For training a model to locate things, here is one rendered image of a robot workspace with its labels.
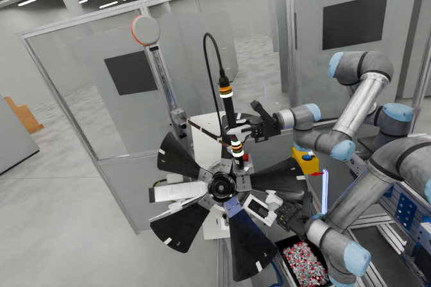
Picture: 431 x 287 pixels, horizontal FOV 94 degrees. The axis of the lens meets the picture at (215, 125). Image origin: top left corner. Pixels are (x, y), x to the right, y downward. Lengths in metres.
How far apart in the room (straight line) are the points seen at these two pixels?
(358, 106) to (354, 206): 0.35
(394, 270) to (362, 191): 1.22
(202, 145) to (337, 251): 0.79
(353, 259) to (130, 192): 1.84
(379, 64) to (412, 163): 0.45
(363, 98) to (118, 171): 1.84
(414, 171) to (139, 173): 1.79
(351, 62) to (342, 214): 0.60
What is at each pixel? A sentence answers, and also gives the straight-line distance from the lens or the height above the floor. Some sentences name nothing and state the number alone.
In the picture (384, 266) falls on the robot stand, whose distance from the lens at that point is 1.96.
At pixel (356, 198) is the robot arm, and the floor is 1.26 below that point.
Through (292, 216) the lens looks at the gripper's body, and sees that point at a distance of 0.81.
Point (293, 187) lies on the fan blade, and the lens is 0.93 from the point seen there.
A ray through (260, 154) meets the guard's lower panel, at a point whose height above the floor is 0.81.
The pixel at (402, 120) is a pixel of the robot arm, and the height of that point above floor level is 1.23.
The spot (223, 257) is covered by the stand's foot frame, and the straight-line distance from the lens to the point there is 2.07.
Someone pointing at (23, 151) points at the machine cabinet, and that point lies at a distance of 6.41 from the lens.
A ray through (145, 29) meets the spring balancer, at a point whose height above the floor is 1.88.
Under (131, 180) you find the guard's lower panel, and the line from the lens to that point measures 2.07.
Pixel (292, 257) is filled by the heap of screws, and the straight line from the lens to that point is 1.13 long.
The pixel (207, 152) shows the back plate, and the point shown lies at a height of 1.19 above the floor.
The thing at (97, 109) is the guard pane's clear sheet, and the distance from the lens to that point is 1.80.
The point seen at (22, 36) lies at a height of 2.02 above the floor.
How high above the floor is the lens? 1.83
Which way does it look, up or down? 26 degrees down
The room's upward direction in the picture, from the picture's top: 14 degrees counter-clockwise
